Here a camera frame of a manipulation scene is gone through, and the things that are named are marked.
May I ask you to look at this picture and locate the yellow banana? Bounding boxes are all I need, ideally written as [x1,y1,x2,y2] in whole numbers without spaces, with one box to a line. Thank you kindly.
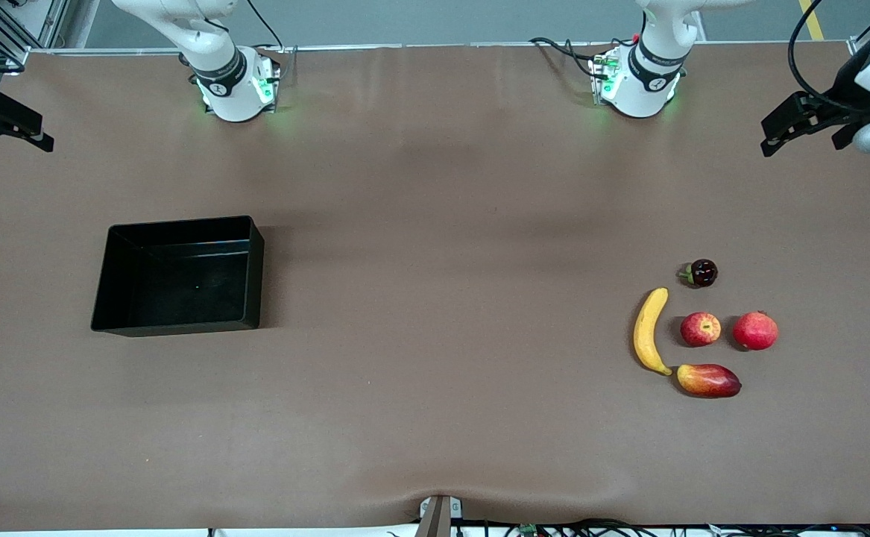
[633,287,674,376]

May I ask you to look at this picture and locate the aluminium frame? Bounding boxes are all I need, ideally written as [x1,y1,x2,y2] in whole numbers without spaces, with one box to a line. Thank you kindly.
[0,0,70,75]

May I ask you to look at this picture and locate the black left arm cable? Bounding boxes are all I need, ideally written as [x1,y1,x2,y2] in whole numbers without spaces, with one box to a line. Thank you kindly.
[787,0,864,113]

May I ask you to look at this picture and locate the black base power cable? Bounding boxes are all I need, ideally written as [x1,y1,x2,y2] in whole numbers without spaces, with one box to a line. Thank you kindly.
[530,36,601,79]

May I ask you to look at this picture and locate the red apple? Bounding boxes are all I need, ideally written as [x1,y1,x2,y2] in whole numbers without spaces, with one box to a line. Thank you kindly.
[680,312,722,348]

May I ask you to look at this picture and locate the brown table mat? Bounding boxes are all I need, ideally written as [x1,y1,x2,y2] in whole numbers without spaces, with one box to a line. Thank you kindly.
[0,43,870,532]

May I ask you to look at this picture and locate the red pomegranate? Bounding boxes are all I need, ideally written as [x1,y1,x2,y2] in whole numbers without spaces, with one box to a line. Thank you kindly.
[732,310,779,351]

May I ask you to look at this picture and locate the black plastic box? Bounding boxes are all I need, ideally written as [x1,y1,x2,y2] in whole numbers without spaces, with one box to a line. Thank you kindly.
[90,216,265,338]

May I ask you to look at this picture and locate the red yellow mango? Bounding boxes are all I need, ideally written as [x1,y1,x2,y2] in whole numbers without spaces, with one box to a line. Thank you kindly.
[676,363,743,399]

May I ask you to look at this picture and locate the dark purple mangosteen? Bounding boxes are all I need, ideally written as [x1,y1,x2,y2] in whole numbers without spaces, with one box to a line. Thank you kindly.
[678,258,719,289]

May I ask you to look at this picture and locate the metal table edge rail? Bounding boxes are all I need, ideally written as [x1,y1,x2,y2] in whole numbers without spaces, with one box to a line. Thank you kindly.
[2,41,860,57]

